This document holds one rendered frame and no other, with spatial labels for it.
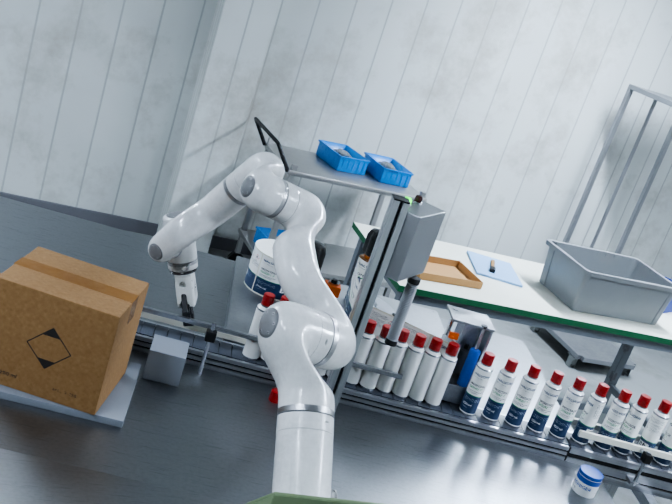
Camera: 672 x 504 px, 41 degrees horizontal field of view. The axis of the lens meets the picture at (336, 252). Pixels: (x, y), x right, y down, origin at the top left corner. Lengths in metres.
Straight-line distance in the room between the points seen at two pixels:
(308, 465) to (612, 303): 2.92
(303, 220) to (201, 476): 0.65
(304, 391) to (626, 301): 2.93
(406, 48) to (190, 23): 1.35
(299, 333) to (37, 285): 0.67
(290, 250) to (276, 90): 3.68
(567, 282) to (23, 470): 3.03
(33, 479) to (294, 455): 0.58
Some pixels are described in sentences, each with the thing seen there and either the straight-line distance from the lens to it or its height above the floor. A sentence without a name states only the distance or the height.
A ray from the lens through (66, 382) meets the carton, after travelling 2.27.
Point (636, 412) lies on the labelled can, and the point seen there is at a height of 1.03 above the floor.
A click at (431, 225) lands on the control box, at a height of 1.44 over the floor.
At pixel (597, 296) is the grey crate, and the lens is 4.49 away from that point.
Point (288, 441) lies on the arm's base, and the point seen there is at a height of 1.12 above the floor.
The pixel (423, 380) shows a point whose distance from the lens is 2.73.
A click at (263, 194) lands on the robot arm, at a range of 2.12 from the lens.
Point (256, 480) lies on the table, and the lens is 2.25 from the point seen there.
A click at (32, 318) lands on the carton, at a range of 2.23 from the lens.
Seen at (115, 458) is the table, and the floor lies 0.83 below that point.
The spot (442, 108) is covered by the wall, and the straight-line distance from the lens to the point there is 6.02.
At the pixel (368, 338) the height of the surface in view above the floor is 1.04.
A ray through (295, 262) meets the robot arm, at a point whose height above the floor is 1.38.
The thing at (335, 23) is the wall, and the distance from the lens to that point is 5.68.
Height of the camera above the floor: 2.06
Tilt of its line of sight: 18 degrees down
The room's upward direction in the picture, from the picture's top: 19 degrees clockwise
